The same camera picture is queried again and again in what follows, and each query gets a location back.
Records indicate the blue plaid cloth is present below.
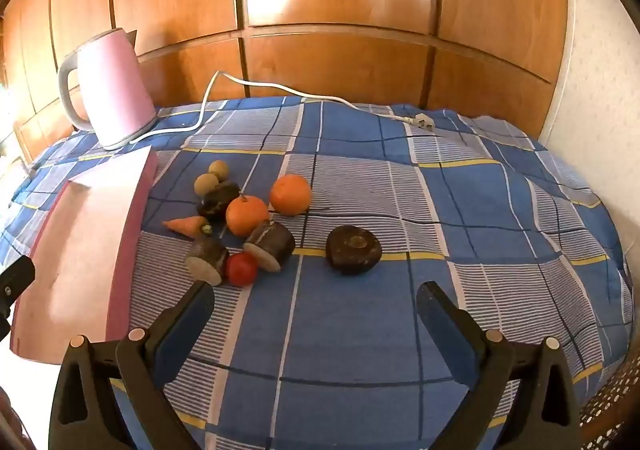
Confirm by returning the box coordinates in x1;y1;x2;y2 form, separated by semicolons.
0;97;635;450

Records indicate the pink cardboard box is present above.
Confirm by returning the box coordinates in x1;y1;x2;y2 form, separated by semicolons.
11;148;160;366

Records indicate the smooth orange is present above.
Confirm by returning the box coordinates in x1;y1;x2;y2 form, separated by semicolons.
270;173;313;216

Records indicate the small carrot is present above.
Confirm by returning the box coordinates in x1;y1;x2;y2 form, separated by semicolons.
162;216;212;237

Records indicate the red tomato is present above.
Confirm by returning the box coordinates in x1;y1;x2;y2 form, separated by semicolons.
225;252;259;287

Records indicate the pink electric kettle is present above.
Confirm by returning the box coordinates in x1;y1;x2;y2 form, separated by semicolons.
58;28;157;151

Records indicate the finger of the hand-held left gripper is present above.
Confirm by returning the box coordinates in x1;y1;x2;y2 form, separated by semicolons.
0;255;37;337

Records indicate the orange with stem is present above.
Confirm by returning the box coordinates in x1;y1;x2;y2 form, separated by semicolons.
225;194;271;237

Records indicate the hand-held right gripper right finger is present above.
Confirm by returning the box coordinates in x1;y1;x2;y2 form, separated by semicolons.
416;281;583;450

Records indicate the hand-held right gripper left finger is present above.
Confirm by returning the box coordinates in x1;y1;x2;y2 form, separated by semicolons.
48;280;216;450

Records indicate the woven cane chair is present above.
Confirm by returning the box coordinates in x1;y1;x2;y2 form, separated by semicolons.
577;355;640;450

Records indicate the white power cord with plug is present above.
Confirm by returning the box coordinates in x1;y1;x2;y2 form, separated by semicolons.
127;71;437;146

